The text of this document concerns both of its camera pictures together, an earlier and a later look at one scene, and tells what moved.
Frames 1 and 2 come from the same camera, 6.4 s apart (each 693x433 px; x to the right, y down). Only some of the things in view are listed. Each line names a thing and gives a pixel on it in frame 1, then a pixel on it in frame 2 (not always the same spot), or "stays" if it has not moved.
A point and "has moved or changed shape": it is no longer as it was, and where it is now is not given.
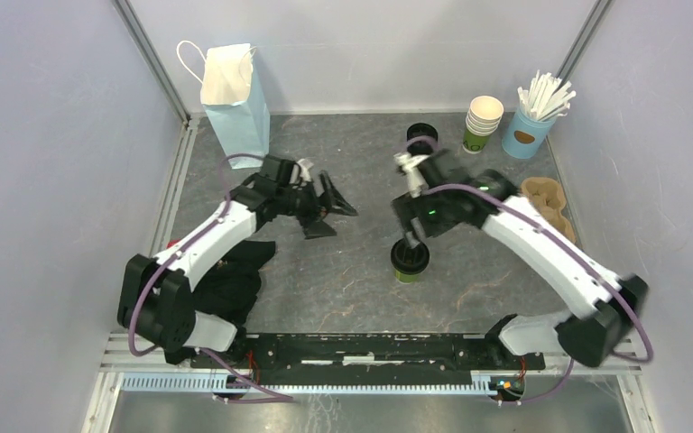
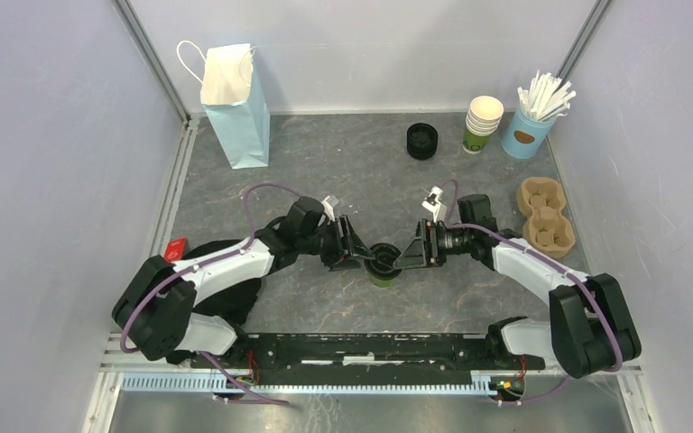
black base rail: (372, 360) stays
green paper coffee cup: (406, 278) → (382, 283)
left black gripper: (330, 199) → (340, 258)
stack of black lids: (420, 148) stays
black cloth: (228, 292) stays
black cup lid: (410, 261) has moved or changed shape
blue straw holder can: (524, 134) stays
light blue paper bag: (233, 97) stays
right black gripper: (407, 208) → (425, 251)
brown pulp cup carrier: (548, 194) stays
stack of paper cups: (484, 116) stays
